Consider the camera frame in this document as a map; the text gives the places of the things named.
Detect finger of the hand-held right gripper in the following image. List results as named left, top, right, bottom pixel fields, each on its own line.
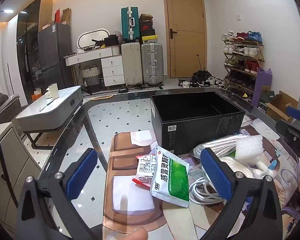
left=275, top=119, right=300, bottom=165
left=286, top=106, right=300, bottom=125

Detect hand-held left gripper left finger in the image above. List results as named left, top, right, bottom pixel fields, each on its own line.
left=15, top=147, right=99, bottom=240

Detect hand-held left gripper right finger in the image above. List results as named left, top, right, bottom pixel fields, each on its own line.
left=199, top=147, right=283, bottom=240

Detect white cable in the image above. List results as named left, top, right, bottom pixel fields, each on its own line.
left=189, top=176, right=228, bottom=205

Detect striped white rope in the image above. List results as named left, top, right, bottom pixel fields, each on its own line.
left=192, top=133, right=240, bottom=163

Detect white foam block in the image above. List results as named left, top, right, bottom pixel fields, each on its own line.
left=235, top=134, right=265, bottom=166

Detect white plush toy blue tip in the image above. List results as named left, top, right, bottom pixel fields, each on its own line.
left=255, top=159, right=278, bottom=178

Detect green white medicine packet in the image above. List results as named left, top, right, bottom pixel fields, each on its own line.
left=149, top=144, right=190, bottom=208

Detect black cardboard box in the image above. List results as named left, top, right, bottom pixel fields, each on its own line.
left=151, top=91, right=246, bottom=155

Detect red white packet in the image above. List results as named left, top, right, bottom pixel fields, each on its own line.
left=132, top=154, right=158, bottom=190

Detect person's left hand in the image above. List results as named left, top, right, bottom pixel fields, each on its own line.
left=127, top=229, right=148, bottom=240

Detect open cardboard box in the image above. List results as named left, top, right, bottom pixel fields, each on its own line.
left=264, top=91, right=300, bottom=123

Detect grey low cabinet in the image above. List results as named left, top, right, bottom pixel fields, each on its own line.
left=0, top=122, right=56, bottom=232

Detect white grey coffee table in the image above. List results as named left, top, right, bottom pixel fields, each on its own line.
left=16, top=85, right=84, bottom=150

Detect wooden shoe rack with shoes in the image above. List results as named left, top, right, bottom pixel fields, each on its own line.
left=221, top=31, right=265, bottom=98

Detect white cup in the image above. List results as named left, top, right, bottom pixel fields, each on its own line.
left=48, top=83, right=59, bottom=100

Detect orange tissue box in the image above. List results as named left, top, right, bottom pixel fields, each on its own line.
left=31, top=88, right=42, bottom=102

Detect pile of shoes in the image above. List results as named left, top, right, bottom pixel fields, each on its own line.
left=177, top=69, right=227, bottom=89

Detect woven laundry basket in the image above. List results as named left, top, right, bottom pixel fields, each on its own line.
left=80, top=66, right=103, bottom=93

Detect grey bed dark duvet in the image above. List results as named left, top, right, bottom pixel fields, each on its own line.
left=0, top=92, right=21, bottom=126

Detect white dressing desk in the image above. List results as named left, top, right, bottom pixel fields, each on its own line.
left=63, top=46, right=123, bottom=87

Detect beige suitcase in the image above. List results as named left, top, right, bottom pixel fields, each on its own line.
left=121, top=42, right=144, bottom=87

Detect grey refrigerator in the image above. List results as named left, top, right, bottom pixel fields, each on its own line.
left=37, top=23, right=73, bottom=91

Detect silver suitcase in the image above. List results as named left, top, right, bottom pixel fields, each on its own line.
left=141, top=42, right=164, bottom=87

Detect dark glass wardrobe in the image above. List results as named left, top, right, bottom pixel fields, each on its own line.
left=16, top=0, right=53, bottom=103

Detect black bag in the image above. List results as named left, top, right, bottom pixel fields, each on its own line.
left=104, top=34, right=120, bottom=47

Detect oval white mirror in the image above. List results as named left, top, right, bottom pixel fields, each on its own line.
left=77, top=28, right=111, bottom=52

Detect wooden door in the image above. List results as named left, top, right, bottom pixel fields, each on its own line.
left=162, top=0, right=207, bottom=79

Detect yellow black shoe box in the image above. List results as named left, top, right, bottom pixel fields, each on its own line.
left=141, top=35, right=159, bottom=44

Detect teal suitcase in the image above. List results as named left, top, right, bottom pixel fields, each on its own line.
left=120, top=7, right=141, bottom=43

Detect flat cardboard boxes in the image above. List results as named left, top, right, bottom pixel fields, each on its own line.
left=54, top=7, right=72, bottom=26

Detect black shoe box red logo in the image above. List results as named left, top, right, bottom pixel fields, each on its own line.
left=140, top=24, right=156, bottom=36

